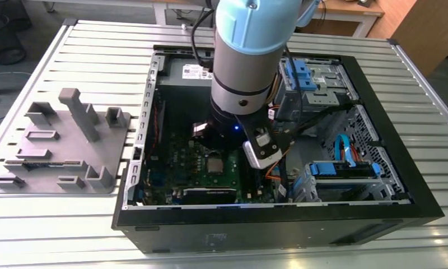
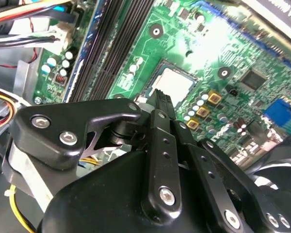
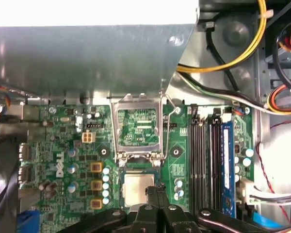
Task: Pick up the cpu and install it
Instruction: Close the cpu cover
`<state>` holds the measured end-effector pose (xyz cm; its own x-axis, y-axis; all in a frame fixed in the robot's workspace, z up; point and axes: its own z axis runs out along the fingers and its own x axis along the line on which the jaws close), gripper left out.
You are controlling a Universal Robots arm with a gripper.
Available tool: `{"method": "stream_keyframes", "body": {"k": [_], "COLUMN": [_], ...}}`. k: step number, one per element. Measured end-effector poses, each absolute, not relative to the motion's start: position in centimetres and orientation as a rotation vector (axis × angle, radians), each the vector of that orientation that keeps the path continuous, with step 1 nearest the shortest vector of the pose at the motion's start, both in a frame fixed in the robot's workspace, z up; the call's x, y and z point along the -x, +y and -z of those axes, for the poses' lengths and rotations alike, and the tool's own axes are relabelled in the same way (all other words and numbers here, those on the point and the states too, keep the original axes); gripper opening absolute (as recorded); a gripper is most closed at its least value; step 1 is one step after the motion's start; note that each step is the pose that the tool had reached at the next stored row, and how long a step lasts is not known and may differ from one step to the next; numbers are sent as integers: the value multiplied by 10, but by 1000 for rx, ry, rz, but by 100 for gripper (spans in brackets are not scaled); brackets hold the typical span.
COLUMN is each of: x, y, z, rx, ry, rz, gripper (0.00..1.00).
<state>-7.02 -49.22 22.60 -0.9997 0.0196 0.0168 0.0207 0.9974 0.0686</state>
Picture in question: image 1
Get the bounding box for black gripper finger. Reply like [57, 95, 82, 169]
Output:
[190, 120, 210, 147]

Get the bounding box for silver CPU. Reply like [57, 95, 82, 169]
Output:
[205, 157, 225, 174]

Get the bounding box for grey power supply unit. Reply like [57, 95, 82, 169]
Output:
[157, 58, 216, 127]

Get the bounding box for green motherboard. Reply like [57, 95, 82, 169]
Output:
[145, 123, 281, 205]

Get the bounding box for black graphics card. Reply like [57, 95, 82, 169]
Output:
[181, 186, 237, 205]

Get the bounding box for metal drive cage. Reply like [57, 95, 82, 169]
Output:
[270, 58, 360, 124]

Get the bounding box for blue plastic disk carrier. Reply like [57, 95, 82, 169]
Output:
[282, 59, 318, 91]

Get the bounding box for hard disk in blue carrier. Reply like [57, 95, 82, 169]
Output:
[308, 160, 383, 180]

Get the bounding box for black PC case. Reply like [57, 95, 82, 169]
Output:
[110, 44, 445, 254]

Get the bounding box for grey parts rack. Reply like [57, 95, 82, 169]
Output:
[0, 87, 132, 194]

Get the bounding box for metal disk bay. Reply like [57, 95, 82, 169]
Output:
[288, 161, 409, 204]

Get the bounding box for wooden cabinet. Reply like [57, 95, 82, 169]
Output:
[389, 0, 448, 77]

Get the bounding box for thin red wire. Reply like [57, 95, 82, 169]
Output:
[152, 102, 162, 148]

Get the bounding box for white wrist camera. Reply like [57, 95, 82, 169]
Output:
[233, 116, 284, 170]

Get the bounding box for orange wire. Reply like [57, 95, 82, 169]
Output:
[264, 167, 286, 180]

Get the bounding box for black sleeved cable bundle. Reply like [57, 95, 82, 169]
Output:
[282, 103, 359, 146]

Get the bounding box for blue flat wire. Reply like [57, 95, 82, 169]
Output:
[335, 133, 360, 169]

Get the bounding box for red flat wire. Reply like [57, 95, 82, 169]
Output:
[345, 144, 364, 165]

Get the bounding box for grey cable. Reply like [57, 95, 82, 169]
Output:
[0, 71, 33, 98]

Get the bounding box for wooden desk white frame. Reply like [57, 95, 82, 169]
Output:
[313, 0, 387, 39]

